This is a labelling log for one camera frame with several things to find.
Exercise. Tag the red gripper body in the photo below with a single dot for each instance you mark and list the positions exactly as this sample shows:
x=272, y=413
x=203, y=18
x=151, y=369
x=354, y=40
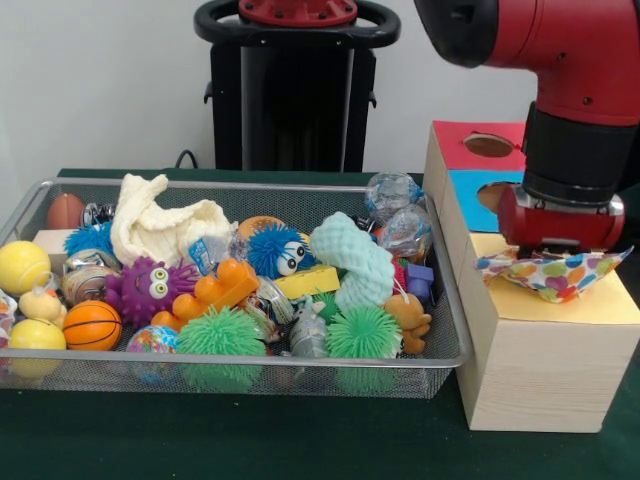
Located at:
x=560, y=225

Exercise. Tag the white cloth with big dots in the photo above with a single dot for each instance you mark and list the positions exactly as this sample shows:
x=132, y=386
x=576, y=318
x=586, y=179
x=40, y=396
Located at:
x=555, y=275

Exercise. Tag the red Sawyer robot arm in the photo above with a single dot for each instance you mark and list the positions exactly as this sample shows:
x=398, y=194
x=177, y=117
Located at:
x=570, y=60

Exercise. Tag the wooden box with three holes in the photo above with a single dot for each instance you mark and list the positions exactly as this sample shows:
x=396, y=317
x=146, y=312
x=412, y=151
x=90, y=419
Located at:
x=540, y=370

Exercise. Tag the mint green foam cloth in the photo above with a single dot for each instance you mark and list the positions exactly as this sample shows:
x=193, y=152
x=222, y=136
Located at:
x=360, y=265

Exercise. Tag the green spiky ball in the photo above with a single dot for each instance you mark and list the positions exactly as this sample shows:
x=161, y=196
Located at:
x=220, y=335
x=362, y=335

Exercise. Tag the blue spiky ball with eyes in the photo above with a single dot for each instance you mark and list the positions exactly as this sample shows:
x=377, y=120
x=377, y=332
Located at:
x=270, y=250

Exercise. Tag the dark green table cloth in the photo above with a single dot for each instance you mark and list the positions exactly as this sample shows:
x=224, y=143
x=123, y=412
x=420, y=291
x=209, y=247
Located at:
x=300, y=440

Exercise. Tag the orange plastic toy block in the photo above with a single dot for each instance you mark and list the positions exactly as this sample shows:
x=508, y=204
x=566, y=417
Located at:
x=215, y=290

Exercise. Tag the cream knitted cloth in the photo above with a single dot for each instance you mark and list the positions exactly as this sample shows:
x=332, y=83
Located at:
x=160, y=225

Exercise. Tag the purple furry monster toy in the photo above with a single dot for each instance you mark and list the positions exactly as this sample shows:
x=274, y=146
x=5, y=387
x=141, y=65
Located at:
x=145, y=290

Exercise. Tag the orange toy basketball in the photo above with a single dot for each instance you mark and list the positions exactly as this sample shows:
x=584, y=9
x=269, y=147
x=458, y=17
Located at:
x=92, y=325

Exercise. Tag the yellow ball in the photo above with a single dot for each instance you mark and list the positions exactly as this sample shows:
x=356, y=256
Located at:
x=35, y=335
x=22, y=268

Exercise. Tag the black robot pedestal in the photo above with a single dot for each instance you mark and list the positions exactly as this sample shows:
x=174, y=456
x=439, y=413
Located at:
x=290, y=100

